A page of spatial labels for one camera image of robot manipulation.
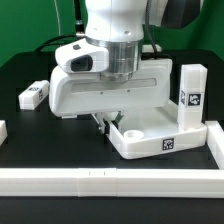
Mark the white block at left edge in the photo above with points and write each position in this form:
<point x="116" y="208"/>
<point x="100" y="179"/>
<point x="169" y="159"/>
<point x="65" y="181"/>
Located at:
<point x="3" y="131"/>

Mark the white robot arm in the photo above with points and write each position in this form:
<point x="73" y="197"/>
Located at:
<point x="109" y="70"/>

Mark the white desk tabletop tray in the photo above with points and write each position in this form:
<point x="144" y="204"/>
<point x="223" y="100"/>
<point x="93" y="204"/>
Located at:
<point x="152" y="132"/>

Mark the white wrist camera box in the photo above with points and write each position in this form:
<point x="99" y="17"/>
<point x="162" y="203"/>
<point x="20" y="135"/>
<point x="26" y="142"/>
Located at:
<point x="80" y="56"/>

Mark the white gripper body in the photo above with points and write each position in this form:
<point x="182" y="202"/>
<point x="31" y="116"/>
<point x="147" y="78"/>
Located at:
<point x="86" y="93"/>

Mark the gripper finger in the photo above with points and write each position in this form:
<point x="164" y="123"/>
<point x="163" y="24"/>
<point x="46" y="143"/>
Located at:
<point x="118" y="119"/>
<point x="102" y="123"/>

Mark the white L-shaped fence wall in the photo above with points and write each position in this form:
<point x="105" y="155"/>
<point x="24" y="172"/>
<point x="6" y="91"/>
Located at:
<point x="61" y="158"/>

